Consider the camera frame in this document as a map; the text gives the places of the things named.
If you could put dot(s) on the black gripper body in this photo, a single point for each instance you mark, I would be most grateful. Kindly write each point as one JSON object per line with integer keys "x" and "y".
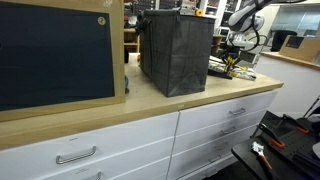
{"x": 231, "y": 51}

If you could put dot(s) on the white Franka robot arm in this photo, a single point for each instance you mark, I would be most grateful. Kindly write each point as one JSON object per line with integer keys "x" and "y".
{"x": 241, "y": 18}

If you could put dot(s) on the white shelving unit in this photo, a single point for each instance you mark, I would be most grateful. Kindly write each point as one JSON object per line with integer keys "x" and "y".
{"x": 217, "y": 20}

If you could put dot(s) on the gray fabric storage bag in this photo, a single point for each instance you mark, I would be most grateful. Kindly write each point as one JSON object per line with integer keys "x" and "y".
{"x": 176, "y": 53}

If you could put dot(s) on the black chair backrest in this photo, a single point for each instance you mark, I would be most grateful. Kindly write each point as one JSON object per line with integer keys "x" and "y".
{"x": 283, "y": 40}

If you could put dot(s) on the yellow tape roll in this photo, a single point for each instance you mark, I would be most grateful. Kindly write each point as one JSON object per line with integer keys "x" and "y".
{"x": 196, "y": 12}

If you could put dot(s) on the white counter with wooden top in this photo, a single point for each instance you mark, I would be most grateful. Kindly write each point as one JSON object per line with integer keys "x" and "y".
{"x": 293, "y": 86}

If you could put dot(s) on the cardboard box with black label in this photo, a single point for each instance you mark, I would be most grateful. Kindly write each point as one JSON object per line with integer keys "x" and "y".
{"x": 310, "y": 50}

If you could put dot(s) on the black clamp with orange tip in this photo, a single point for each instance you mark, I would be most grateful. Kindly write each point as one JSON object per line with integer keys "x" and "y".
{"x": 295, "y": 122}
{"x": 270, "y": 135}

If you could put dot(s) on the black cart platform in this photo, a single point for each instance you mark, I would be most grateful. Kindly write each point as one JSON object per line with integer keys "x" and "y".
{"x": 243, "y": 155}

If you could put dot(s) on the dark tool pegboard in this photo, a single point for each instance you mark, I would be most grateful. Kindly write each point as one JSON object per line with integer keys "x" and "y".
{"x": 143, "y": 5}

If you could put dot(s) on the white drawer cabinet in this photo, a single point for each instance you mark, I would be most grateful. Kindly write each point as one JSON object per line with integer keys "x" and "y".
{"x": 140, "y": 146}

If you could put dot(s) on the wood framed chalkboard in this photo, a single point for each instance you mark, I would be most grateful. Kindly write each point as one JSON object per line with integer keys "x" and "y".
{"x": 56, "y": 53}

